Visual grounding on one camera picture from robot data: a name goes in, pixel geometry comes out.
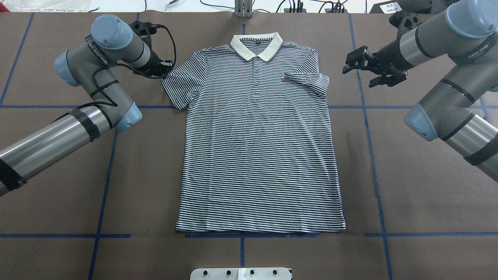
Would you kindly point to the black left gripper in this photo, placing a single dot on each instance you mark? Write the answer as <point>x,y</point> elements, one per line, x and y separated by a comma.
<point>154,64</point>

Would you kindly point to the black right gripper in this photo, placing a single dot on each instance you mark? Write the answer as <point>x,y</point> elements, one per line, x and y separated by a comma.
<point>390,54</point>

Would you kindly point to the navy white striped polo shirt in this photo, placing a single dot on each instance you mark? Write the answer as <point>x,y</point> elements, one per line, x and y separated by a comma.
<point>259,154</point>

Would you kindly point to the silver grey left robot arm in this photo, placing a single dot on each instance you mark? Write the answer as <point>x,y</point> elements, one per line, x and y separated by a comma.
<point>112,42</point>

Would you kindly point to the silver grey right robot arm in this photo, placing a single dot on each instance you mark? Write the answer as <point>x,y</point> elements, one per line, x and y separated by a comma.
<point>466,31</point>

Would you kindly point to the black box with label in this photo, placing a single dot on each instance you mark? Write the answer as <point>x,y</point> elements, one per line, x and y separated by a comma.
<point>392,6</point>

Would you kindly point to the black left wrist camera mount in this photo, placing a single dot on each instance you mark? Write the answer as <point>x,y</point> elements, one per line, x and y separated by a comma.
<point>144,29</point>

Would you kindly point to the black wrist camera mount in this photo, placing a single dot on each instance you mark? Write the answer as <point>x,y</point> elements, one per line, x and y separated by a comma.
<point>406,20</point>
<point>144,29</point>

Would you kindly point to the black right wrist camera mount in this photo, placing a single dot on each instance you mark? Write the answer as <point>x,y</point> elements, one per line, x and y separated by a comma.
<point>406,20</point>

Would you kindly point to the aluminium frame post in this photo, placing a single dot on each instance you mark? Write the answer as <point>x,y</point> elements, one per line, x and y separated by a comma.
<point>243,8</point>

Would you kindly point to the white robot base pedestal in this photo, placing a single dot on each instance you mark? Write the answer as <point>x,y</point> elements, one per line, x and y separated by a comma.
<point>263,273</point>

